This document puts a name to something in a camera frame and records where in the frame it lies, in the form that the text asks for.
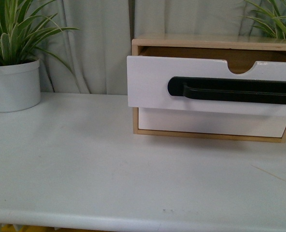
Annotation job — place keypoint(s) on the white drawer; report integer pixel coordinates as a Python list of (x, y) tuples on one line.
[(148, 78), (178, 123)]

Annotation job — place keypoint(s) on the grey backdrop curtain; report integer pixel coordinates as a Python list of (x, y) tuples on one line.
[(97, 47)]

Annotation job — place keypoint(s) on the wooden toothpick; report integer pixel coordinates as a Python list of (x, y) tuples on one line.
[(269, 173)]

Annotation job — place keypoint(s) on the left white plant pot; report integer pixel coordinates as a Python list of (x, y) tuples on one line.
[(19, 86)]

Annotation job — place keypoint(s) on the left green spider plant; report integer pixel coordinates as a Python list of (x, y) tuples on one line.
[(23, 31)]

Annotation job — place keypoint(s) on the green spider plant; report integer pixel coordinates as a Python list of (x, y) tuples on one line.
[(269, 18), (23, 31)]

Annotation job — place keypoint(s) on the right green spider plant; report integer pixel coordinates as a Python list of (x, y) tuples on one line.
[(269, 18)]

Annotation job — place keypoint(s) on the wooden drawer cabinet frame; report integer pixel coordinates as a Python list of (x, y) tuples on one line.
[(240, 53)]

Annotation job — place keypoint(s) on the black drawer handle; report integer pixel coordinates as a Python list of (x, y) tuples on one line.
[(234, 90)]

